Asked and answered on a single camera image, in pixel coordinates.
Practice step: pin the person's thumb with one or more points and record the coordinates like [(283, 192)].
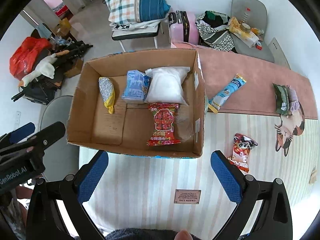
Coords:
[(183, 235)]

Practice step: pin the small brown cardboard box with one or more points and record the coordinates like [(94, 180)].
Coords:
[(74, 69)]

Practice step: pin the pink suitcase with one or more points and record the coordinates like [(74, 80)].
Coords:
[(182, 27)]

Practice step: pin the pink fuzzy rug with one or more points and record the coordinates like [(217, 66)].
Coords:
[(257, 95)]

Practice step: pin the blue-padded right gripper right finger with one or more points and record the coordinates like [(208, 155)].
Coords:
[(274, 220)]

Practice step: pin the red snack bag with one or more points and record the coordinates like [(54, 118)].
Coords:
[(242, 147)]

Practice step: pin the long blue wipes pack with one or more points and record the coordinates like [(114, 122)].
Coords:
[(215, 103)]

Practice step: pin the dark green wipes pack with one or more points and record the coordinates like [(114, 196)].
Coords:
[(282, 99)]

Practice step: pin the round grey stool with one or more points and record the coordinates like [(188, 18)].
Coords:
[(60, 158)]

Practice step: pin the red plastic bag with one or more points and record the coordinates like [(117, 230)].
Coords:
[(22, 61)]

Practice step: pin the blue tissue pack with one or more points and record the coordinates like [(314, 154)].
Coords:
[(137, 86)]

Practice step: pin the lilac towel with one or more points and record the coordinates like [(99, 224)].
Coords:
[(294, 104)]

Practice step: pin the white plastic soft pack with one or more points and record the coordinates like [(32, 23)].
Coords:
[(166, 84)]

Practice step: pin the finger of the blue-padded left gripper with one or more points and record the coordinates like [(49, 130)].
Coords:
[(46, 133), (22, 132)]

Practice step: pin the yellow items on chair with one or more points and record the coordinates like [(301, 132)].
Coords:
[(251, 37)]

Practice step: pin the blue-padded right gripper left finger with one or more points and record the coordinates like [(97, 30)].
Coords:
[(44, 219)]

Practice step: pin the white goose plush toy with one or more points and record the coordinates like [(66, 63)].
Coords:
[(44, 67)]

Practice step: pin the grey cushioned chair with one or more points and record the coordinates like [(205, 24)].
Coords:
[(254, 14)]

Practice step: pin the black white patterned bag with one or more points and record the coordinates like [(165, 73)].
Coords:
[(213, 31)]

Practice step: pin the plaid blue pillow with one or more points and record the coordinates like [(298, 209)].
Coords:
[(123, 12)]

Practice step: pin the cat shaped mat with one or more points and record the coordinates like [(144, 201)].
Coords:
[(291, 125)]

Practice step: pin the silver yellow foil pack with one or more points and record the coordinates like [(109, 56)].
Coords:
[(107, 92)]

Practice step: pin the black tripod stands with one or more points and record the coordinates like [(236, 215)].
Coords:
[(42, 89)]

